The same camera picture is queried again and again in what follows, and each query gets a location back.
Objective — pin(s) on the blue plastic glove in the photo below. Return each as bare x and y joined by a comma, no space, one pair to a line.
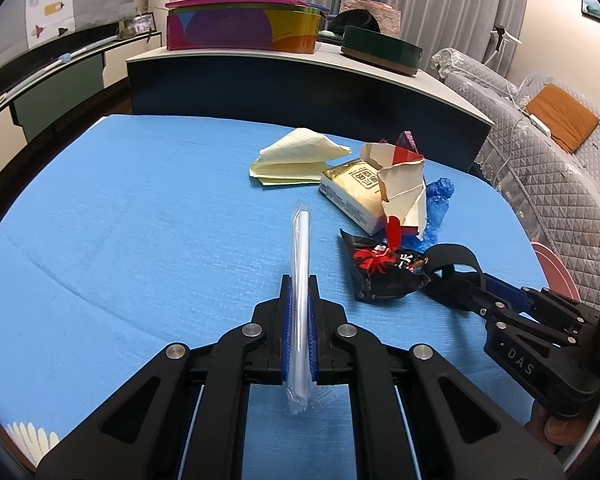
437,210

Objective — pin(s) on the television cabinet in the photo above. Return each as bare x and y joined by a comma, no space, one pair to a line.
55,90

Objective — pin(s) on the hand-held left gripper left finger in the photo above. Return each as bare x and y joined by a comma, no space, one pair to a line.
286,330

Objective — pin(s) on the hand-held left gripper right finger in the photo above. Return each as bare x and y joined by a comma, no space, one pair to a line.
314,330

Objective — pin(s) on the pink woven basket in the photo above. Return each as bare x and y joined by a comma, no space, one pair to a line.
387,17

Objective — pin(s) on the person's right hand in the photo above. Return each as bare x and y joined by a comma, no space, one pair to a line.
560,432

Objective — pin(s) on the white power strip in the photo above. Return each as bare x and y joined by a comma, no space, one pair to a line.
540,124

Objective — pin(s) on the yellow lined paper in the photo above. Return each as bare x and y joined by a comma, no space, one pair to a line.
295,155

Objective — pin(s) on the clear straw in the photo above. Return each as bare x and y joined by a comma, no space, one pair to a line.
300,285

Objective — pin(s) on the pink plastic bin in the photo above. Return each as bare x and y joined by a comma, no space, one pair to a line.
555,270

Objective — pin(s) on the white phone holder stand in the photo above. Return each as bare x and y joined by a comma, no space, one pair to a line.
502,35

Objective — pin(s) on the black hat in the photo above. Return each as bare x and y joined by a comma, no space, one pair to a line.
355,20

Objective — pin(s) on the mint green tray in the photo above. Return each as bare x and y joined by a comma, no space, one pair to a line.
330,34

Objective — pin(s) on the orange cushion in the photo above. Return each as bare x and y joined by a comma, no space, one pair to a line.
562,117

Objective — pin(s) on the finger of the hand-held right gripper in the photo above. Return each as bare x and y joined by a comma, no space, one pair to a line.
465,292
505,290

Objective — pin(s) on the small photo frame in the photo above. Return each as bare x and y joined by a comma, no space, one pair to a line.
142,21

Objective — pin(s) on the black snack packet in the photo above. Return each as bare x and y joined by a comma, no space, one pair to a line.
380,275

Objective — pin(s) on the black paper with pink print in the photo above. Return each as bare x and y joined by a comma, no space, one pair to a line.
407,142

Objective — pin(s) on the grey quilted sofa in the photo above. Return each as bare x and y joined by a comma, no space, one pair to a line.
545,180

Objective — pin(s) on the yellow tissue pack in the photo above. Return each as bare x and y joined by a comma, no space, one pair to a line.
350,190

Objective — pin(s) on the green round tin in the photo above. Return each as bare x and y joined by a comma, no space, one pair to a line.
380,50

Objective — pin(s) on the colourful gift box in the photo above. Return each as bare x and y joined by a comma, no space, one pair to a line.
230,27

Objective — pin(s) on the white top coffee table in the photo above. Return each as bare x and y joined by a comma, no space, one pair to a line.
230,85

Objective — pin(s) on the torn red white paper box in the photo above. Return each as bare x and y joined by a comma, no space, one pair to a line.
402,185

